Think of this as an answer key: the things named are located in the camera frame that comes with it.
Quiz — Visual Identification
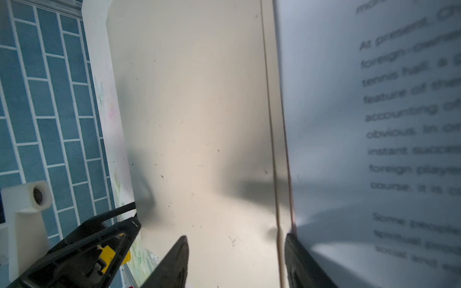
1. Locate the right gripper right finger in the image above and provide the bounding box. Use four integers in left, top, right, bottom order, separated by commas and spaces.
284, 233, 337, 288

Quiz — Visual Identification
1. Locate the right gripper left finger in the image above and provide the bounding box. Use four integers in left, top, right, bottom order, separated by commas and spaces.
141, 235, 189, 288

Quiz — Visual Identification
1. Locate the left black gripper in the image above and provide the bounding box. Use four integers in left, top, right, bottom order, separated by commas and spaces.
9, 202, 141, 288

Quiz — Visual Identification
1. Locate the beige cardboard file folder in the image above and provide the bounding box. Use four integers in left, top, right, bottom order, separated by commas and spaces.
106, 1, 291, 288

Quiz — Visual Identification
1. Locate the text printed paper sheet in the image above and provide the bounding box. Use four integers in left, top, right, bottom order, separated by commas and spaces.
275, 1, 461, 288

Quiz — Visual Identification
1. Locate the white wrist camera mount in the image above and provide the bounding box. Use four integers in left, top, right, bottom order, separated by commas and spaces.
1, 181, 52, 282

